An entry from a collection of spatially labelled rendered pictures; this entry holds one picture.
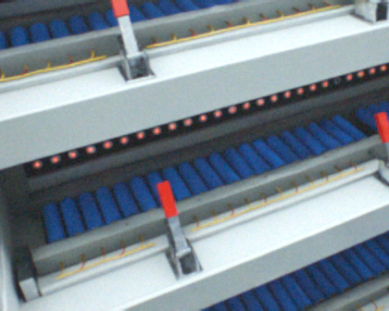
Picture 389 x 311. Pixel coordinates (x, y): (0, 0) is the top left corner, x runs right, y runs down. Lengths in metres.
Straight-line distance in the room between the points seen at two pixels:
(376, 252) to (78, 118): 0.49
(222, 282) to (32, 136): 0.23
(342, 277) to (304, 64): 0.34
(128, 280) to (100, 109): 0.18
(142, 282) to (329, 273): 0.31
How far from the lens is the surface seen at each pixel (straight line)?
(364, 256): 0.76
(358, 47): 0.55
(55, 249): 0.54
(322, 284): 0.72
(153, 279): 0.52
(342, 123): 0.69
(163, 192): 0.50
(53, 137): 0.45
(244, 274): 0.53
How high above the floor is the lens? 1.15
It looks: 13 degrees down
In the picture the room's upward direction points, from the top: 11 degrees counter-clockwise
